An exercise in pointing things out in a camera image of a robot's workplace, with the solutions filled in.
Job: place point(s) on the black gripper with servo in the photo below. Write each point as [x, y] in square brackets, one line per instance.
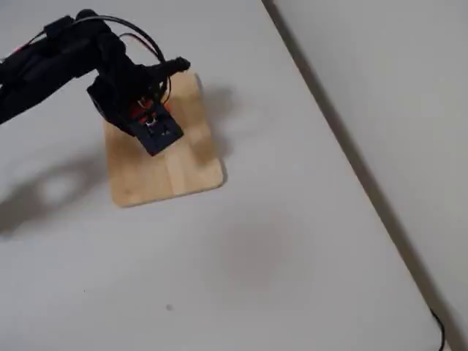
[111, 118]

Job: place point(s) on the red yellow apple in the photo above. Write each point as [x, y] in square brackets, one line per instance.
[138, 111]

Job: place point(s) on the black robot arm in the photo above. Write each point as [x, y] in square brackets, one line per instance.
[44, 73]

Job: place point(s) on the wooden cutting board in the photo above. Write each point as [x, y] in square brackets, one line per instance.
[190, 161]

